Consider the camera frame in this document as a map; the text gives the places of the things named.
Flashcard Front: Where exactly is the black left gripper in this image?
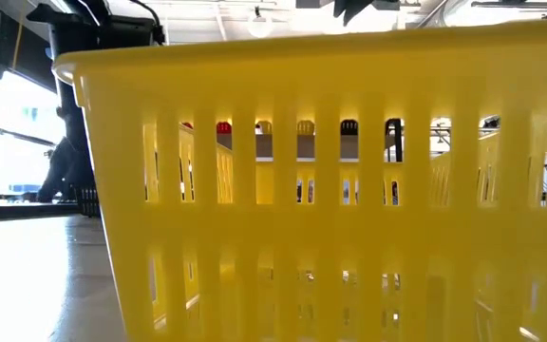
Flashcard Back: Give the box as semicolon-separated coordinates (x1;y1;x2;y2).
35;80;95;204

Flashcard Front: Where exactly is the red plastic basket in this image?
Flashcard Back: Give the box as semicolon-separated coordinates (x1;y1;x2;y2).
181;121;233;136

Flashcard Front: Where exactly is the round white ceiling lamp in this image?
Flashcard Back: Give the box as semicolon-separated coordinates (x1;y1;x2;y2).
247;6;274;39

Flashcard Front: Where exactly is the yellow plastic basket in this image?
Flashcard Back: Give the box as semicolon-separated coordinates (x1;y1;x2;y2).
52;18;547;342
255;120;316;136

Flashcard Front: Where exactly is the black table edge rail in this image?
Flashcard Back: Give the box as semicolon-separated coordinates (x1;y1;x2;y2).
0;201;85;227

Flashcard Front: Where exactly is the yellow hanging cable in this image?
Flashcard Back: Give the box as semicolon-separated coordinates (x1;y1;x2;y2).
10;11;26;72

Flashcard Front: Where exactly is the grey overhead rail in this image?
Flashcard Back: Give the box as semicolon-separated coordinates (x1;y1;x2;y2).
470;0;547;10

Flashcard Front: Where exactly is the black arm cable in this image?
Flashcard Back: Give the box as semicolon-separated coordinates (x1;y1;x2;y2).
128;0;166;48

